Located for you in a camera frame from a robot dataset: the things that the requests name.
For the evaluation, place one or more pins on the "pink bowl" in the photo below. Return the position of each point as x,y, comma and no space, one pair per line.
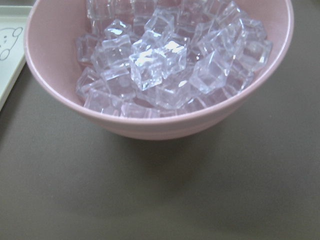
49,45

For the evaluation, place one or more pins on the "pile of clear ice cubes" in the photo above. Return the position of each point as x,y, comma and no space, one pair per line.
148,59

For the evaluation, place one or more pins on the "cream rabbit serving tray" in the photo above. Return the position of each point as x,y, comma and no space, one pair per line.
13,20

